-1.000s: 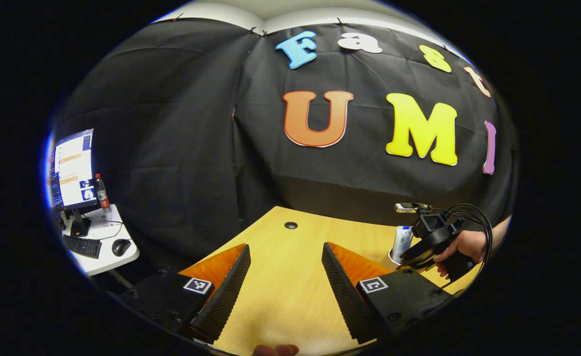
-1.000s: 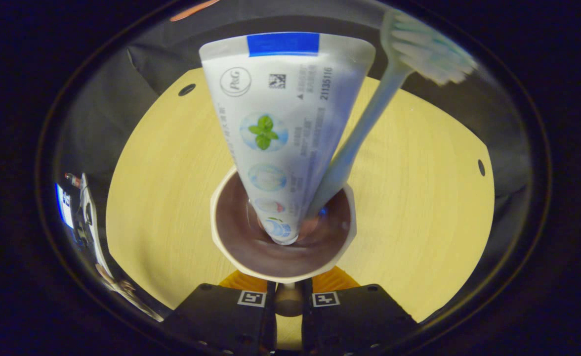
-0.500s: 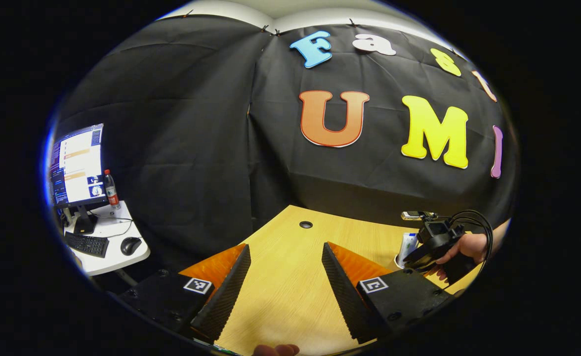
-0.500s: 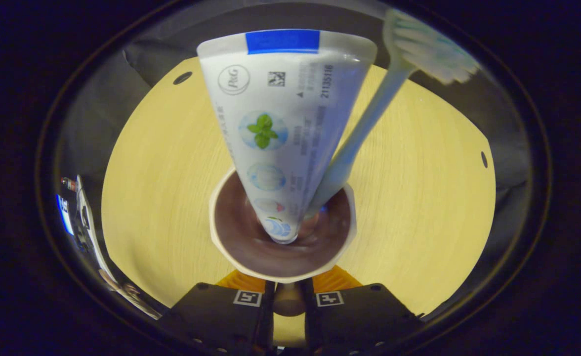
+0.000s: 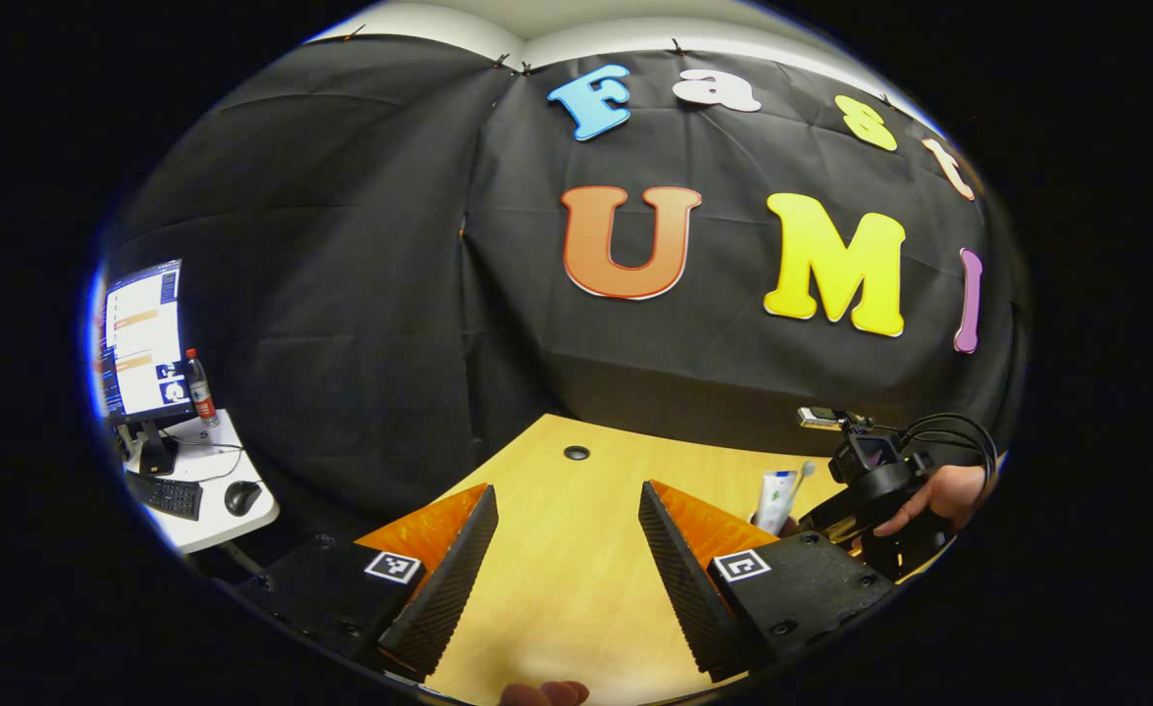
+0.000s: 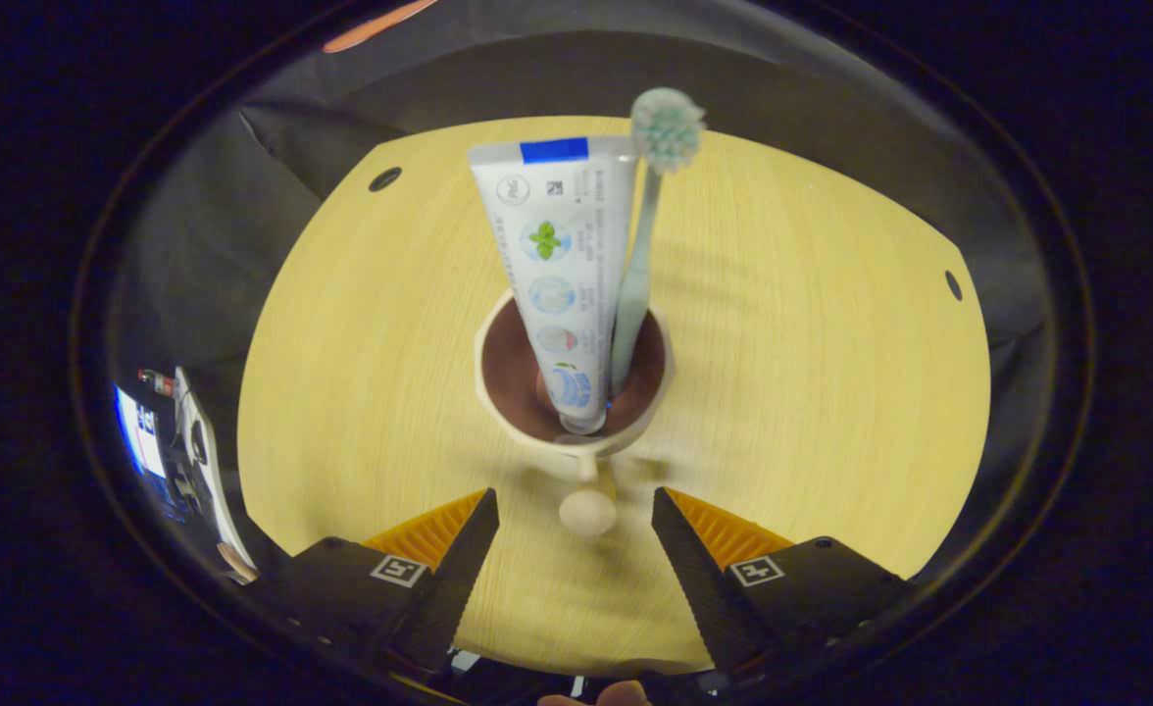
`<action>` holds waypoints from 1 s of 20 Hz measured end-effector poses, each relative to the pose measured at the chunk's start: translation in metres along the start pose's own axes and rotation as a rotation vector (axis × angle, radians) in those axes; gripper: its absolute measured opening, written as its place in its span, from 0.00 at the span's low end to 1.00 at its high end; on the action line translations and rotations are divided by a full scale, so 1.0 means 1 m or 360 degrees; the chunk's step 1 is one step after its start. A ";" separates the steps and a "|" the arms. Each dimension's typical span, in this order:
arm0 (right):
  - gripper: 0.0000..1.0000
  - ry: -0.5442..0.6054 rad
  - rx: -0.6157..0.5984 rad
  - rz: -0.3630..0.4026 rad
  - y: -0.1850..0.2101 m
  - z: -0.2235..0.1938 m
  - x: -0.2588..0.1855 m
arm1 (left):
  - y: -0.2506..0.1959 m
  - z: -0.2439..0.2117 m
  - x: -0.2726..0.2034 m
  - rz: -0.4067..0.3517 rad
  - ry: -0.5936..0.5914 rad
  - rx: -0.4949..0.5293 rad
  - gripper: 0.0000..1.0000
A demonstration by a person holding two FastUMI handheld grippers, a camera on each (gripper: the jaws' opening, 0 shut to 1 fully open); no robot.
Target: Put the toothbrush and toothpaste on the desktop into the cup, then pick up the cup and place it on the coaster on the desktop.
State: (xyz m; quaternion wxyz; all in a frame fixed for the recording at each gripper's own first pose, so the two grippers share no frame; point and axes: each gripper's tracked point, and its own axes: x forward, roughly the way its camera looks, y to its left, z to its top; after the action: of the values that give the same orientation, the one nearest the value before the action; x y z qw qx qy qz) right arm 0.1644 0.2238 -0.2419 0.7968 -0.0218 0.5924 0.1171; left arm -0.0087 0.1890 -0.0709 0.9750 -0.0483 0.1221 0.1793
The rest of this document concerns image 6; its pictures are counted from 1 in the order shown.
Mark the beige cup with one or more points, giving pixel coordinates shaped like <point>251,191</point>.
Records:
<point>513,392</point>

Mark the computer monitor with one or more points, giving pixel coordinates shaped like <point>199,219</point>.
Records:
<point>140,436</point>

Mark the wooden desktop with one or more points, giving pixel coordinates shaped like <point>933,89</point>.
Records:
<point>812,392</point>

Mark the white side table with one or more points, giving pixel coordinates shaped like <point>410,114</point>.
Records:
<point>206,471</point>

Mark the pale green toothbrush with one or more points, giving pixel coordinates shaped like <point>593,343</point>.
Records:
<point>668,127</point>

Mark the white toothpaste tube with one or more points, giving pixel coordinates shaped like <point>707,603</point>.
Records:
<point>557,245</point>

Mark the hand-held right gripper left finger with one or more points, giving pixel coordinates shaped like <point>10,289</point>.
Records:
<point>449,598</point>

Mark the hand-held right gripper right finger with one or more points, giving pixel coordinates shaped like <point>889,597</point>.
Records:
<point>704,598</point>

